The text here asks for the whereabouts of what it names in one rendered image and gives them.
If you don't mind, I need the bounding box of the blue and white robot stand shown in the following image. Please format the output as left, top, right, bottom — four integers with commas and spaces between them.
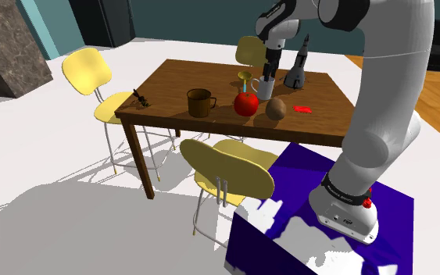
224, 142, 415, 275

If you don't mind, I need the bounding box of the marble stone counter block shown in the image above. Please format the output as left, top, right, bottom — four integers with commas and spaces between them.
0, 0, 54, 99

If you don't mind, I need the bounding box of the brown kiwi fruit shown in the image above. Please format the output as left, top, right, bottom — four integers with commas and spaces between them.
265, 97, 288, 122

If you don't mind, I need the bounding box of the red apple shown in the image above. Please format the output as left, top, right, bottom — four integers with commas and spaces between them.
233, 91, 259, 117

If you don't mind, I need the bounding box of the brown wooden table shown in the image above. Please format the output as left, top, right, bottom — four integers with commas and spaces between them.
114, 58, 356, 201

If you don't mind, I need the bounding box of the white mug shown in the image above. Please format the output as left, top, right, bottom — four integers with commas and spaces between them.
250, 75, 276, 101

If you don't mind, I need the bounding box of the grey rocket model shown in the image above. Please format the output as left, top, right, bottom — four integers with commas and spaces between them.
283, 33, 311, 90

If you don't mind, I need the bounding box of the yellow chair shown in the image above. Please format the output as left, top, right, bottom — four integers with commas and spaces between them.
234, 35, 270, 68
179, 138, 280, 249
61, 47, 177, 182

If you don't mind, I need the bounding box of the brown metal mug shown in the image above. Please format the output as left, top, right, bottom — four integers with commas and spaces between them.
186, 87, 217, 119

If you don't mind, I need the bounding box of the dark doorway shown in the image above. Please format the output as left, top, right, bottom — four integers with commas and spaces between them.
68, 0, 137, 48

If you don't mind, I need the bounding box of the small dark insect figure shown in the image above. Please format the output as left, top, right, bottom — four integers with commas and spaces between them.
132, 88, 152, 109

